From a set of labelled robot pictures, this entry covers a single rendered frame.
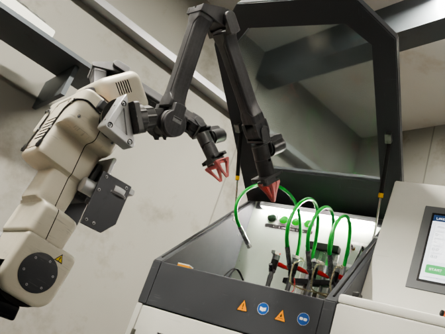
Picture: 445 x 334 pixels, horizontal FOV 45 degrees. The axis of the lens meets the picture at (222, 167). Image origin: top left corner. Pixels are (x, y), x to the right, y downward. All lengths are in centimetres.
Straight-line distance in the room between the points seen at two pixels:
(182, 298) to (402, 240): 81
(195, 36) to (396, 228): 102
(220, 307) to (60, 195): 65
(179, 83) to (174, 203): 294
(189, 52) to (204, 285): 79
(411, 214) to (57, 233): 127
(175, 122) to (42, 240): 48
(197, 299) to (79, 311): 230
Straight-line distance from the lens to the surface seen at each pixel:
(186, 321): 185
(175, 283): 191
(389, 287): 193
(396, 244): 202
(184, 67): 158
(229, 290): 181
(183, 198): 450
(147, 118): 147
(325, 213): 237
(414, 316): 164
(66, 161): 154
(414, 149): 587
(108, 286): 416
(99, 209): 152
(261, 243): 244
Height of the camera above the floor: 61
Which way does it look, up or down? 22 degrees up
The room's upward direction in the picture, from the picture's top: 20 degrees clockwise
